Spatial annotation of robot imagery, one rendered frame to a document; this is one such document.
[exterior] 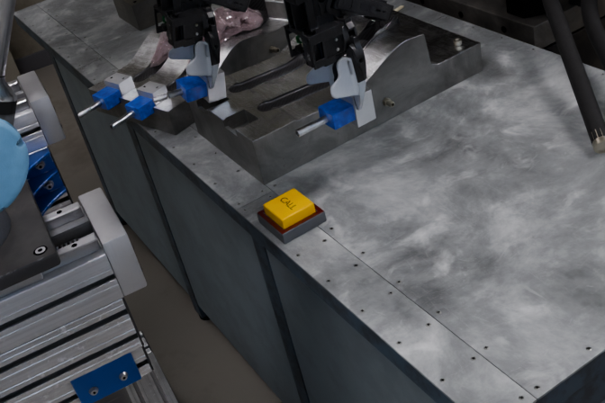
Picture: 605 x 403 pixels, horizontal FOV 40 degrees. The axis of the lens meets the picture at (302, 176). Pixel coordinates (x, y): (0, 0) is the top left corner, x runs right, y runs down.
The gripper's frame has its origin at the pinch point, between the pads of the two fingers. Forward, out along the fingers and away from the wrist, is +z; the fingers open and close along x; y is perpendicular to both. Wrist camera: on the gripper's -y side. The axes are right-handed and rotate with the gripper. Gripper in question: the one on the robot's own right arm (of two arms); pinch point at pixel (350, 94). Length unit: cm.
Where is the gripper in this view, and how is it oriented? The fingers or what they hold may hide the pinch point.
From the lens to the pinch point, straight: 131.8
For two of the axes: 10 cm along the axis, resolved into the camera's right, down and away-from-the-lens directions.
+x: 5.3, 3.8, -7.6
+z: 1.9, 8.2, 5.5
